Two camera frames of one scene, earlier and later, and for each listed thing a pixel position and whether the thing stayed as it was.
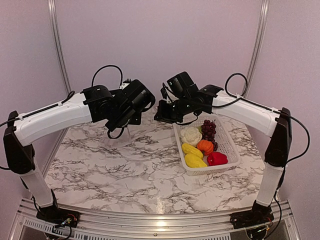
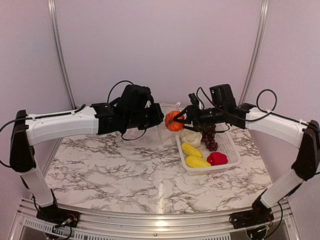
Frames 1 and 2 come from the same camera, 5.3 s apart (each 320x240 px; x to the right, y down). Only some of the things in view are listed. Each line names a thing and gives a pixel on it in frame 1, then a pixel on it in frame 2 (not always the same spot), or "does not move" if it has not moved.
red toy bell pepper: [216, 158] does not move
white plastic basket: [226, 146] does not move
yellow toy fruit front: [195, 161] does not move
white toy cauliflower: [190, 135] does not move
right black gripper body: [175, 112] -> [216, 116]
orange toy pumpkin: [206, 146] -> [172, 125]
